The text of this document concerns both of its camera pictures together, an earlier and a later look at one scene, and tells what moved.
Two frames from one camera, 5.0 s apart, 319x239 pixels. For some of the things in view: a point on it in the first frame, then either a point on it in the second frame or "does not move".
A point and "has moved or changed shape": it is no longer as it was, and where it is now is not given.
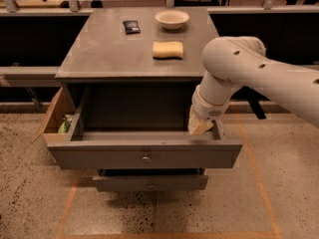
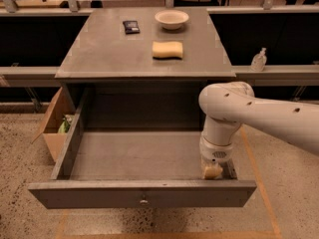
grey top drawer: x=139 y=126 has moved or changed shape
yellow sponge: x=167 y=50 does not move
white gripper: x=207 y=108 -> x=215 y=152
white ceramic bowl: x=171 y=19 does not move
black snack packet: x=132 y=27 does not move
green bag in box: x=66 y=124 does not move
